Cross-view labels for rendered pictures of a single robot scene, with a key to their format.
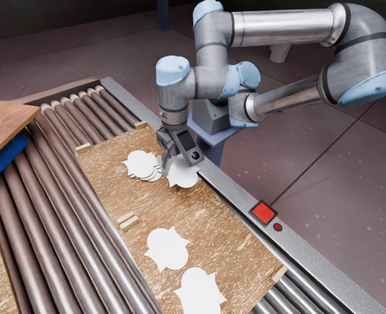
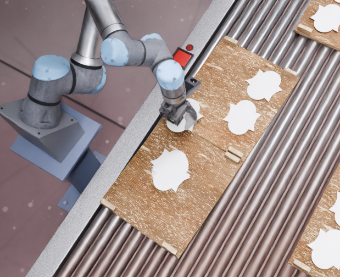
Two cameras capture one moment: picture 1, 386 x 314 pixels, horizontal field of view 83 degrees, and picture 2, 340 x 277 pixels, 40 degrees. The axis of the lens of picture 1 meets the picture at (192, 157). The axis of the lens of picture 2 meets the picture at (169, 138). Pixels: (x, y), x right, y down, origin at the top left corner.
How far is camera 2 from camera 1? 131 cm
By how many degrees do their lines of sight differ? 47
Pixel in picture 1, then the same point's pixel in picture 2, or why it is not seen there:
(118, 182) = (197, 187)
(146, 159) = (163, 170)
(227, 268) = (239, 73)
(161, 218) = (219, 132)
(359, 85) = not seen: outside the picture
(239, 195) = not seen: hidden behind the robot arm
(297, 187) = not seen: hidden behind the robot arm
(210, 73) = (163, 49)
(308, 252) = (202, 26)
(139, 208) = (217, 154)
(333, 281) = (218, 11)
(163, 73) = (182, 75)
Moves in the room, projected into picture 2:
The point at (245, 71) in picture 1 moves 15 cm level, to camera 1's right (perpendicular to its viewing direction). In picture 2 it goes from (55, 65) to (48, 29)
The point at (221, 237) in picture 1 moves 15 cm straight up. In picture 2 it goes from (217, 83) to (217, 63)
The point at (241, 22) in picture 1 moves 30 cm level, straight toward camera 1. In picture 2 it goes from (121, 25) to (227, 11)
